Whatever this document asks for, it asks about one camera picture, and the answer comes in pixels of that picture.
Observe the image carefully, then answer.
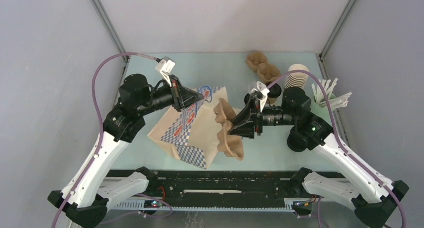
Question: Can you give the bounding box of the stack of brown paper cups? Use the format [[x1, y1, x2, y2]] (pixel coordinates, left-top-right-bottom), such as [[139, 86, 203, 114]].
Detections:
[[284, 64, 309, 89]]

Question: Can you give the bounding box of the green straw holder cup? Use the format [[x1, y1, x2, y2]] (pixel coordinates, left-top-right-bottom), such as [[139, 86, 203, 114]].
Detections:
[[310, 95, 332, 125]]

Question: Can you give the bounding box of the blue checkered paper bag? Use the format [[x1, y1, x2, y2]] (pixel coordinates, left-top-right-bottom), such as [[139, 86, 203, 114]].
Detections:
[[148, 86, 228, 169]]

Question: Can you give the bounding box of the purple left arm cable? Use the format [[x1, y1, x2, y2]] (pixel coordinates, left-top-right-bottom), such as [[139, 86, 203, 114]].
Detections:
[[51, 52, 175, 228]]

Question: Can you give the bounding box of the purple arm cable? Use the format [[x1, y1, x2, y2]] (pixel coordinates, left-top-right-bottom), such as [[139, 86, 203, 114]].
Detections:
[[266, 70, 408, 228], [51, 52, 175, 228]]

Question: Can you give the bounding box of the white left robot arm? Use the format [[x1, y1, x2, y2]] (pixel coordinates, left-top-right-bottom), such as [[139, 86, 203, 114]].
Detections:
[[48, 74, 204, 227]]

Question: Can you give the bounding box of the stack of black lids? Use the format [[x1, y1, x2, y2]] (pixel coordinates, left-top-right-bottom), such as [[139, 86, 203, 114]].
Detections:
[[287, 133, 308, 152]]

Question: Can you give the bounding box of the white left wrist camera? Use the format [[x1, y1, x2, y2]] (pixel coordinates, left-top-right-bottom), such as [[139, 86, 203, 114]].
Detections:
[[155, 56, 176, 86]]

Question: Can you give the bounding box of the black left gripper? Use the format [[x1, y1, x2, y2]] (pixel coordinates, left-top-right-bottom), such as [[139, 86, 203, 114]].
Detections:
[[137, 74, 204, 116]]

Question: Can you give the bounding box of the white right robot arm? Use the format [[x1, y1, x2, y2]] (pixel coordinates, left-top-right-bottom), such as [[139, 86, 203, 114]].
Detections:
[[229, 87, 409, 227]]

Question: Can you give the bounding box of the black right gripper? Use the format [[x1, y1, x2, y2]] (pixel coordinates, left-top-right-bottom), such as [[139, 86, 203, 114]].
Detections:
[[228, 95, 297, 139]]

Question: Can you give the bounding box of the black plastic cup lid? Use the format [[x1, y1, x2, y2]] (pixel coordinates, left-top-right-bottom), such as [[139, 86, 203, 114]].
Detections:
[[268, 83, 283, 98]]

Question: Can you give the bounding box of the brown paper cup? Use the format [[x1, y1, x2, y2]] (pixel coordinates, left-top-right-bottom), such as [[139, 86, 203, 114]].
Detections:
[[267, 83, 283, 105]]

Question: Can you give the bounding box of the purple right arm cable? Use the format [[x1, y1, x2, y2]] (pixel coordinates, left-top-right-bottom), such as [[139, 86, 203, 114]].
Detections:
[[266, 70, 408, 228]]

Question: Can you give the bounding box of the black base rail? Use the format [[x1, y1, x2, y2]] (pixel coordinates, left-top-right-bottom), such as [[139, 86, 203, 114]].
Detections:
[[77, 170, 379, 212]]

